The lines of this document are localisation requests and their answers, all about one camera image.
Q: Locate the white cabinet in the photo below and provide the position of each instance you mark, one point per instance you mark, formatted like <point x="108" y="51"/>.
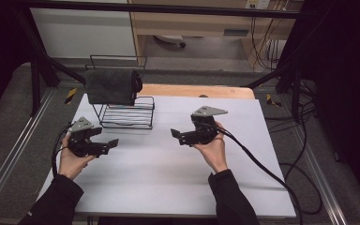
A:
<point x="81" y="33"/>

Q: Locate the dark towel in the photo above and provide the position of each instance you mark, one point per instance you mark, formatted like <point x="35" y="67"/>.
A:
<point x="111" y="86"/>

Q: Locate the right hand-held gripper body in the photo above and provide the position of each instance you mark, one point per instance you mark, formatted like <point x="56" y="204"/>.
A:
<point x="204" y="123"/>

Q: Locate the person's right hand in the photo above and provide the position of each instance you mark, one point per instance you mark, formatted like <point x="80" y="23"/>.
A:
<point x="214" y="153"/>

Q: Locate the yellow black floor tape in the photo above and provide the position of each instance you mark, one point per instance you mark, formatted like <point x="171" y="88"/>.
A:
<point x="70" y="96"/>
<point x="272" y="101"/>

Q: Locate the white power strip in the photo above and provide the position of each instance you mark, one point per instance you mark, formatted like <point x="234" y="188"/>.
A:
<point x="258" y="3"/>

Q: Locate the black frame strut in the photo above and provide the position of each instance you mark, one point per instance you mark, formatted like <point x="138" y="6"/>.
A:
<point x="43" y="59"/>
<point x="282" y="70"/>

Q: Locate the black frame crossbar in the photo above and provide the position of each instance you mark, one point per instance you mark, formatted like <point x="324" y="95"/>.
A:
<point x="168" y="8"/>

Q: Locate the white chair base with caster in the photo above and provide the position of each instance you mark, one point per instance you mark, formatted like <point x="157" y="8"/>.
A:
<point x="172" y="39"/>

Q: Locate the light wooden desk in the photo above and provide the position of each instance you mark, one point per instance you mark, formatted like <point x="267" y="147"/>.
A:
<point x="200" y="23"/>

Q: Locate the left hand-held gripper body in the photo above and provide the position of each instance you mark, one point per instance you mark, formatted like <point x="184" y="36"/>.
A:
<point x="82" y="140"/>

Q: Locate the person's left hand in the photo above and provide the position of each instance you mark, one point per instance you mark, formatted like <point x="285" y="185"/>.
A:
<point x="72" y="161"/>

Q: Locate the aluminium floor rail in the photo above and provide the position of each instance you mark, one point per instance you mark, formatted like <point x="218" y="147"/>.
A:
<point x="15" y="150"/>
<point x="320" y="181"/>

